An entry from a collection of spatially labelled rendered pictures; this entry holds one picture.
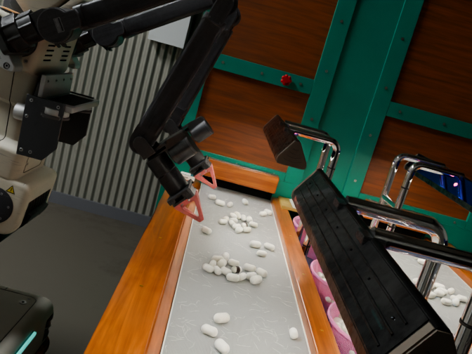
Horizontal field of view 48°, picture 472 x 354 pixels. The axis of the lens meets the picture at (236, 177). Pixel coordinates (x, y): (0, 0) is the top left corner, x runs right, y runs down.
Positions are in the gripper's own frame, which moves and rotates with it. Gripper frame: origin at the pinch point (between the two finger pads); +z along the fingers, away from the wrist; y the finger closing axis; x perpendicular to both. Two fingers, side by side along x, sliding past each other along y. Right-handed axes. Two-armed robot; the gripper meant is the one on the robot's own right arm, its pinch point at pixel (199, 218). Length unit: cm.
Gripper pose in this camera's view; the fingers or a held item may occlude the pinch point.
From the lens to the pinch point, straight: 136.3
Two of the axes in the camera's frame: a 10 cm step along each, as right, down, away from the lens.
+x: -8.3, 5.5, 1.2
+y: 0.0, -2.3, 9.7
